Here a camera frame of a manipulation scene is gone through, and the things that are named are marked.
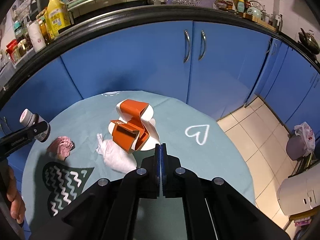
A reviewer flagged white tall appliance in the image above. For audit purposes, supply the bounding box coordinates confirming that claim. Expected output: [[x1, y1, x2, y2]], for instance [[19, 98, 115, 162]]
[[277, 164, 320, 216]]

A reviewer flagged yellow detergent bottle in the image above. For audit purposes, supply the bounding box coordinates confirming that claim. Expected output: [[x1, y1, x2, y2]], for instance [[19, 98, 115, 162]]
[[46, 0, 71, 37]]

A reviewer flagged small white-capped brown bottle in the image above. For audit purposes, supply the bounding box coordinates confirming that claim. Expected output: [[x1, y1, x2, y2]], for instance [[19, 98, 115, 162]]
[[20, 108, 50, 142]]

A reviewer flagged grey bin with white bag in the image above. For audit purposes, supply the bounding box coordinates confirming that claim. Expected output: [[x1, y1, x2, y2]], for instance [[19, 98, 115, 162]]
[[286, 122, 316, 160]]

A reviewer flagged white paper cup on counter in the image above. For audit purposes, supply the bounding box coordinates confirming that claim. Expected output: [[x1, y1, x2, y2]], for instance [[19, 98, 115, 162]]
[[27, 21, 46, 53]]

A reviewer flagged pink paper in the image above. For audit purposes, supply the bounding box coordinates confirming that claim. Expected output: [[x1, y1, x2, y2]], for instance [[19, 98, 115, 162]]
[[47, 136, 75, 161]]

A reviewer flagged black wok with glass lid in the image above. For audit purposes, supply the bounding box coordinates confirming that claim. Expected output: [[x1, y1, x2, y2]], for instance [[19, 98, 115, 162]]
[[298, 28, 319, 55]]

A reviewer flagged teal printed tablecloth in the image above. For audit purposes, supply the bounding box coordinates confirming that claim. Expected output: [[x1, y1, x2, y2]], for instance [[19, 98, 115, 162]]
[[21, 90, 256, 240]]

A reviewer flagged orange white carton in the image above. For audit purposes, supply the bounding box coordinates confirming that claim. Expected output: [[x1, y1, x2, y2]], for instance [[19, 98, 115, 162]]
[[108, 99, 160, 153]]

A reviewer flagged mint green kettle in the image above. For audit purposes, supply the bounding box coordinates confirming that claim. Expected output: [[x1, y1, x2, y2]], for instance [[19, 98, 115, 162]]
[[246, 0, 265, 20]]

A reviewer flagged person's left hand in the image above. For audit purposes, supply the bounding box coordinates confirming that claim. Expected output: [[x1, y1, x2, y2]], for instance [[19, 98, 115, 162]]
[[7, 166, 26, 224]]

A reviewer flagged white tissue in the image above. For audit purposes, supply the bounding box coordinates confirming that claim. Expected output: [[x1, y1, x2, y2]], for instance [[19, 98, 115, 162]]
[[96, 133, 137, 174]]

